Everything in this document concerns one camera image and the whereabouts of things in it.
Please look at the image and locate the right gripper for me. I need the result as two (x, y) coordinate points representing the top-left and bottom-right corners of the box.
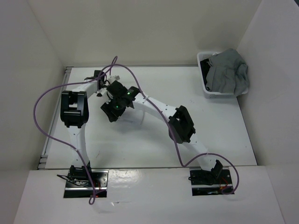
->
(100, 96), (126, 123)

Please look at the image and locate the white laundry basket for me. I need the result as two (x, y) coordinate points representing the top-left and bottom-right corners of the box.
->
(197, 51), (248, 98)

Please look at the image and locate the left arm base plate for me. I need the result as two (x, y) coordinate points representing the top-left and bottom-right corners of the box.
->
(63, 169), (108, 198)

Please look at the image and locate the aluminium table edge rail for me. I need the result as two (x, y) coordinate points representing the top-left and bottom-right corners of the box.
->
(37, 66), (73, 170)

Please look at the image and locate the white skirt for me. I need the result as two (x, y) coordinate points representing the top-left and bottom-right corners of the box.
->
(118, 108), (144, 126)

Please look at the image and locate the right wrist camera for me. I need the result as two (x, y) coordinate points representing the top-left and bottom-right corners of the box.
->
(97, 88), (113, 104)

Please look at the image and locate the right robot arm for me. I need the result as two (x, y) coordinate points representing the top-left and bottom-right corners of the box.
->
(97, 81), (223, 185)

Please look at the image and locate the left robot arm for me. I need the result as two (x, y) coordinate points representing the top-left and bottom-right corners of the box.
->
(60, 70), (105, 187)

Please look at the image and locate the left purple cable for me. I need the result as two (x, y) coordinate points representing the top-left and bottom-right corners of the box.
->
(33, 56), (119, 206)

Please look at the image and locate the grey skirt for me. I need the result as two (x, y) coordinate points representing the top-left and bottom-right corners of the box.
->
(205, 49), (249, 97)

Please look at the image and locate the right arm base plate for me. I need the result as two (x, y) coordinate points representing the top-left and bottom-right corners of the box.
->
(188, 168), (234, 196)

